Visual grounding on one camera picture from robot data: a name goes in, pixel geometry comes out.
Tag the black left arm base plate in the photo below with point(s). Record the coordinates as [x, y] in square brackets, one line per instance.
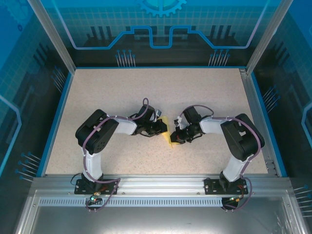
[83, 189]

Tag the long aluminium frame rail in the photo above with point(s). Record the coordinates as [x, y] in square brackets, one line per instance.
[158, 185]

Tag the thin blue table edge trim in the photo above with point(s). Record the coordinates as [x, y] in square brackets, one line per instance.
[158, 67]

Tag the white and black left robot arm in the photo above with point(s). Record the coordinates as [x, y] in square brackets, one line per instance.
[126, 126]

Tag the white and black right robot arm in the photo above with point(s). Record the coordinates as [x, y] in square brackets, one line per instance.
[209, 125]

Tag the aluminium side rail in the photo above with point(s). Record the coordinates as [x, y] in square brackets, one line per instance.
[258, 122]

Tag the aluminium frame post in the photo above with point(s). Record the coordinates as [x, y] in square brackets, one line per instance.
[265, 36]
[56, 41]

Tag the grey metal sheet tray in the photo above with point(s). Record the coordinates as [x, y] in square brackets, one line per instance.
[158, 219]

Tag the yellow cloth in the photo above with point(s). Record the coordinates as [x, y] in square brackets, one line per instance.
[167, 136]

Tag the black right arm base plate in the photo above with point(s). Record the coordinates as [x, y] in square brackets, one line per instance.
[212, 187]

